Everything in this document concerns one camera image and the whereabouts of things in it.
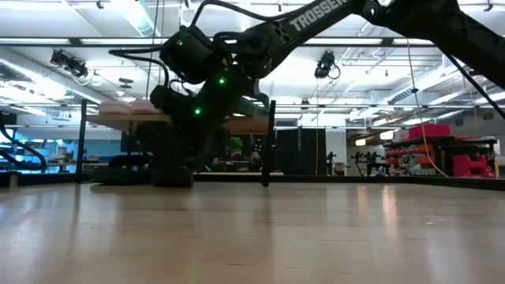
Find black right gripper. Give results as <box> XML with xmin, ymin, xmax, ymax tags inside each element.
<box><xmin>136</xmin><ymin>84</ymin><xmax>254</xmax><ymax>170</ymax></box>

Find small green potted plant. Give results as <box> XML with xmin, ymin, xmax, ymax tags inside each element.
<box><xmin>225</xmin><ymin>136</ymin><xmax>245</xmax><ymax>155</ymax></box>

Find black cabinet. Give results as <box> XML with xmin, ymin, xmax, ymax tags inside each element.
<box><xmin>275</xmin><ymin>127</ymin><xmax>328</xmax><ymax>177</ymax></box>

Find black robot arms on stand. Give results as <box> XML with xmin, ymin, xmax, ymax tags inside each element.
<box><xmin>350</xmin><ymin>151</ymin><xmax>391</xmax><ymax>177</ymax></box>

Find red storage bin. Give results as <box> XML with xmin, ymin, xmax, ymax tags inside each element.
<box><xmin>452</xmin><ymin>154</ymin><xmax>496</xmax><ymax>179</ymax></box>
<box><xmin>407</xmin><ymin>123</ymin><xmax>451</xmax><ymax>140</ymax></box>

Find black work table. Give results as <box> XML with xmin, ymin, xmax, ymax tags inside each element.
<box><xmin>383</xmin><ymin>135</ymin><xmax>499</xmax><ymax>178</ymax></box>

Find wooden shelf with black frame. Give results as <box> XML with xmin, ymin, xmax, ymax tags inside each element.
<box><xmin>74</xmin><ymin>99</ymin><xmax>278</xmax><ymax>188</ymax></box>

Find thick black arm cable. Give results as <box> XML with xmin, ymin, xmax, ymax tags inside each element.
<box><xmin>0</xmin><ymin>112</ymin><xmax>48</xmax><ymax>172</ymax></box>

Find black ceiling-mounted camera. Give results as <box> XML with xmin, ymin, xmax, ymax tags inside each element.
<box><xmin>314</xmin><ymin>50</ymin><xmax>342</xmax><ymax>80</ymax></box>

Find yellow hanging cord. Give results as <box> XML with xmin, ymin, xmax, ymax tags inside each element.
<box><xmin>406</xmin><ymin>39</ymin><xmax>449</xmax><ymax>178</ymax></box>

